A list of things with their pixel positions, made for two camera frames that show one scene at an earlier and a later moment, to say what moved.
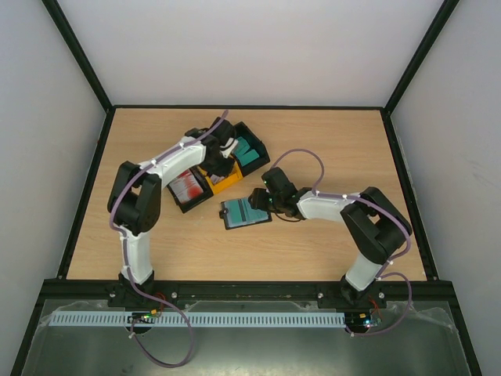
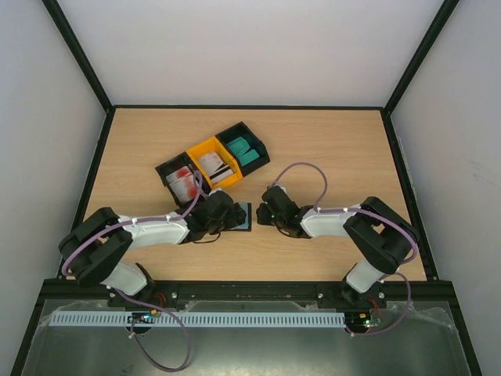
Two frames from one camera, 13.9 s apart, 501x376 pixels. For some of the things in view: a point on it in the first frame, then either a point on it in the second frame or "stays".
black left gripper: [225, 171] to [235, 216]
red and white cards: [185, 186] stays
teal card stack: [242, 146] stays
